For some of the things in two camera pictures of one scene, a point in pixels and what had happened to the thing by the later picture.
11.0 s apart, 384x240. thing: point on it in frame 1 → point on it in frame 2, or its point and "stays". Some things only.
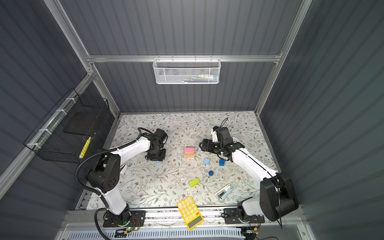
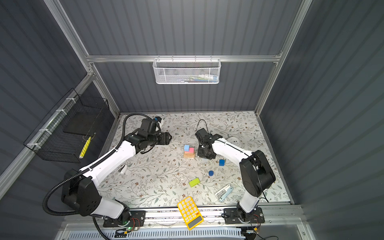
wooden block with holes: x=189 y=155 stays
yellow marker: x=85 y=148 stays
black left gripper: x=150 y=156 → x=165 y=139
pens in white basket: x=201 y=78 stays
